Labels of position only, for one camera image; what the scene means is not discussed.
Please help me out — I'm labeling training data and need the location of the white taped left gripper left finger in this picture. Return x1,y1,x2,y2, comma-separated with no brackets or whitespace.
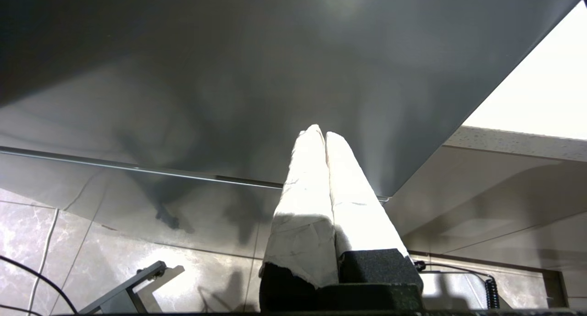
259,124,340,313

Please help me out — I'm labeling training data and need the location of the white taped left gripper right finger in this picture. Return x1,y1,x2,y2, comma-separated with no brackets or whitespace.
325,132,425,289

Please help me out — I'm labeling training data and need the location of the beige under-counter cabinet door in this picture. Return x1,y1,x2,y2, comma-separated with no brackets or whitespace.
384,144,587,272

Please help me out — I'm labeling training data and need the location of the grey glossy cabinet front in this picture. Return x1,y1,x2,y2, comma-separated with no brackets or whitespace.
0,0,587,258

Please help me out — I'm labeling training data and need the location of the black coiled cable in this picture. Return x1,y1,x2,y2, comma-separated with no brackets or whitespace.
413,260,501,310

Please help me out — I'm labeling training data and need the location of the grey metal bracket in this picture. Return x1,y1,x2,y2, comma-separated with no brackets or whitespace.
78,261,168,315

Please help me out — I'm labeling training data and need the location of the thin black floor cable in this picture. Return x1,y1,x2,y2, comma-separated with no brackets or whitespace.
0,255,79,316

